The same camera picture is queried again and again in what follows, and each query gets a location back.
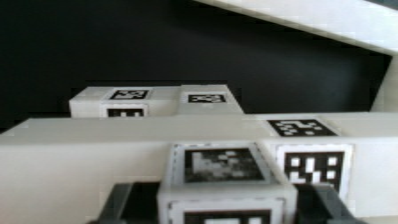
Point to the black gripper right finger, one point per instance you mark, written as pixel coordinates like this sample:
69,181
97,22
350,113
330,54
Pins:
319,207

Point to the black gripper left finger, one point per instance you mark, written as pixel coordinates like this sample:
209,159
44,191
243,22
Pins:
129,206

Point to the white tagged cube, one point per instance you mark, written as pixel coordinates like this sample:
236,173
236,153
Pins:
223,187

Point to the white chair backrest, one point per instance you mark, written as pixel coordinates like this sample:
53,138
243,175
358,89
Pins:
69,156

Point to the white chair leg with tag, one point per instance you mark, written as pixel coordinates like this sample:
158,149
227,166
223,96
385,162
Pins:
104,102

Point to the white U-shaped frame wall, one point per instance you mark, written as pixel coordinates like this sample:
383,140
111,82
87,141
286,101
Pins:
348,20

